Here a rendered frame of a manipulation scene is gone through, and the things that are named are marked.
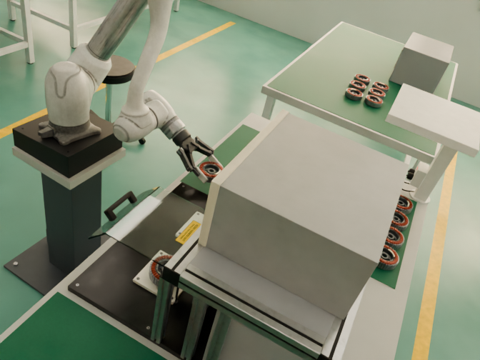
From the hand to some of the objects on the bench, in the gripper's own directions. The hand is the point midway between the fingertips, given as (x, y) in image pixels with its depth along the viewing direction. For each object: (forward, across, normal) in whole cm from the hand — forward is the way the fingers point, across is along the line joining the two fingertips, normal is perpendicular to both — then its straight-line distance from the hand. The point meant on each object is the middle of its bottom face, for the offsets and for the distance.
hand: (211, 171), depth 181 cm
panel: (+38, +38, +14) cm, 56 cm away
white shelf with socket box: (+64, -54, +28) cm, 88 cm away
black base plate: (+18, +39, +1) cm, 43 cm away
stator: (+16, +51, +3) cm, 54 cm away
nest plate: (+17, +51, +2) cm, 54 cm away
